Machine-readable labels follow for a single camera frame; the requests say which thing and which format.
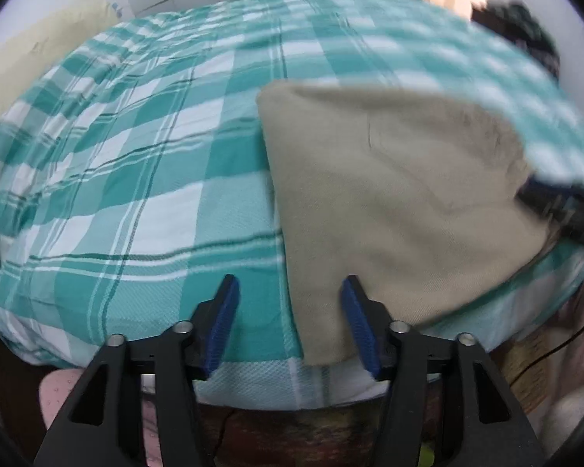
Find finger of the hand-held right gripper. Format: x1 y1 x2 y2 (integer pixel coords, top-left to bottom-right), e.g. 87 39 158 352
515 190 584 250
524 169 584 196

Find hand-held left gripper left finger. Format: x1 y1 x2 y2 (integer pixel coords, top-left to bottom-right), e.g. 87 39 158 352
33 275 240 467

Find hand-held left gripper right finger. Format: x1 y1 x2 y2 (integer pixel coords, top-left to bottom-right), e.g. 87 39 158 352
341 276 548 467

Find beige pants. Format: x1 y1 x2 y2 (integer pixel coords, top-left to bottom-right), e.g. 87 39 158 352
256 80 553 367

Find patterned dark rug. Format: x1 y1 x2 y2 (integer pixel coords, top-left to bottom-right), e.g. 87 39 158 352
195 389 443 467

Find pile of dark clothes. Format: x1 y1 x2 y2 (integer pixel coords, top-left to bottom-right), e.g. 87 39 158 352
487 0 561 79

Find pink dotted pajama leg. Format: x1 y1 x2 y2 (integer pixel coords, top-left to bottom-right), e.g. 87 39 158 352
39 369 161 467

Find bed with teal plaid sheet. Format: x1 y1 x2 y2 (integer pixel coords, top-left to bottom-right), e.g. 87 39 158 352
0 0 584 409

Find dark wooden cabinet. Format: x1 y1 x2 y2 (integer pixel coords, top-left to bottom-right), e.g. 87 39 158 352
471 2 507 35

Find black cable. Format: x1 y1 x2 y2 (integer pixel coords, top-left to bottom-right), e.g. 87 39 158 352
511 311 584 385
215 407 237 454

